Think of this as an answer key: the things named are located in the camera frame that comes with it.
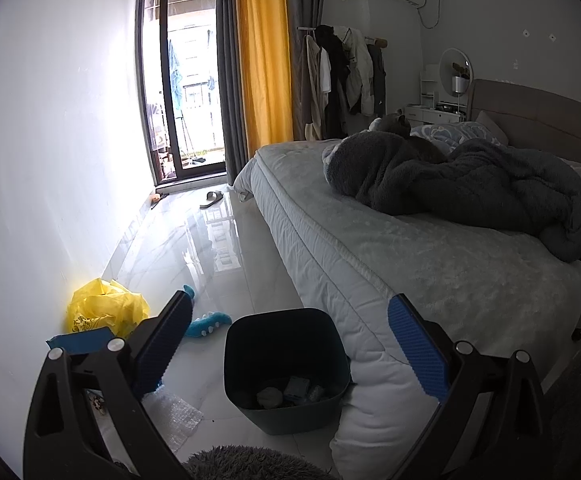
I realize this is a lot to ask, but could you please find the blue white tissue pack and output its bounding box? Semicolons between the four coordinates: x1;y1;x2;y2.
284;376;311;403

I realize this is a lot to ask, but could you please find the clothes rack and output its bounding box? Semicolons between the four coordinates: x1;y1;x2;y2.
298;24;389;141

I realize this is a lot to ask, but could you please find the blue crumpled packet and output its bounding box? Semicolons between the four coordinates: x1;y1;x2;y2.
46;326;116;357

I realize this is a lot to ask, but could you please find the white shelf organizer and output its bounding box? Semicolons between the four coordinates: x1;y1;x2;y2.
419;65;441;107

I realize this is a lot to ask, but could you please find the dark grey garment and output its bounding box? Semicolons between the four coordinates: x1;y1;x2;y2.
368;42;387;118

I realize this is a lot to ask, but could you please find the blue plush dinosaur toy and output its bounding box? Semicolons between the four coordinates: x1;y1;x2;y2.
183;284;232;339

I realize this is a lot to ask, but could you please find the white dressing table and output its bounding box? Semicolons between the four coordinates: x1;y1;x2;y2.
405;104;464;125

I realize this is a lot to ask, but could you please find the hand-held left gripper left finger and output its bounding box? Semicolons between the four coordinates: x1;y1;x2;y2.
23;290;194;480

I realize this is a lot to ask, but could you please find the bed with light grey cover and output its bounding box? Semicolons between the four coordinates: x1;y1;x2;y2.
233;137;581;480

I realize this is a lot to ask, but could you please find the grey curtain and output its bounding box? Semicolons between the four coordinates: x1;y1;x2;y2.
283;0;327;143
215;0;248;187

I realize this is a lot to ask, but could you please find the grey white plush toy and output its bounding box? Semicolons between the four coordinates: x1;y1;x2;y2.
369;114;412;138

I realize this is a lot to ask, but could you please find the air conditioner cable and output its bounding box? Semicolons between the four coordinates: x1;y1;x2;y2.
417;0;444;29

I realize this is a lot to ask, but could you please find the white fluffy sock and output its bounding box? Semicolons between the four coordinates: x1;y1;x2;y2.
256;386;285;408

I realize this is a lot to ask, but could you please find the blue patterned pillow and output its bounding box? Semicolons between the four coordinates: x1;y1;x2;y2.
411;121;496;153

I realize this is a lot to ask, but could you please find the grey fluffy rug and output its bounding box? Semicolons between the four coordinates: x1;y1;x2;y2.
185;445;331;480

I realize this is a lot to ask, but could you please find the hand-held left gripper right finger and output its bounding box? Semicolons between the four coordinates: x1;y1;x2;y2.
388;292;564;480

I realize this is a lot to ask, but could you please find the dark grey fleece blanket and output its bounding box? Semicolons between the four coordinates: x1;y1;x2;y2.
323;131;581;263

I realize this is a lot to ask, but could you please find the yellow plastic bag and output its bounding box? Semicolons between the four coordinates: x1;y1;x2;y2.
66;278;151;338

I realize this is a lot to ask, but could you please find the clear bubble wrap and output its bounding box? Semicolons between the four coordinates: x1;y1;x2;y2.
143;387;205;453

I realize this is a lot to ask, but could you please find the dark framed glass door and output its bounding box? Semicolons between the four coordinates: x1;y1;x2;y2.
138;0;228;183

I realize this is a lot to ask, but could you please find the black garment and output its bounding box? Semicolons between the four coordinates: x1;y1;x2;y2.
315;25;351;138

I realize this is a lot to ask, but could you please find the round white mirror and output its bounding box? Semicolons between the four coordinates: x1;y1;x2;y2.
439;48;473;96

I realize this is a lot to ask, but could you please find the pink pillow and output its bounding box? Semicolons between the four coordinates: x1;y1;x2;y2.
561;157;581;193

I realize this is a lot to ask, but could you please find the beige coat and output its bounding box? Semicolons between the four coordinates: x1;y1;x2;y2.
305;35;324;142

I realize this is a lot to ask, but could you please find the beige pillow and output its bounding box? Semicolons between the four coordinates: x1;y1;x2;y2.
475;110;510;146

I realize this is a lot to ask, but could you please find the dark blue plastic bin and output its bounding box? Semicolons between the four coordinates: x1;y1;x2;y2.
224;308;351;436

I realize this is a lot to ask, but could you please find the white jacket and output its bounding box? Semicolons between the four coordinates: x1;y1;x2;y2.
335;26;374;115

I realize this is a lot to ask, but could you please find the yellow curtain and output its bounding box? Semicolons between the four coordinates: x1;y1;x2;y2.
234;0;294;148

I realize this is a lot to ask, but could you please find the beige padded headboard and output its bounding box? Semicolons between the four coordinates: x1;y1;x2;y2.
468;79;581;201

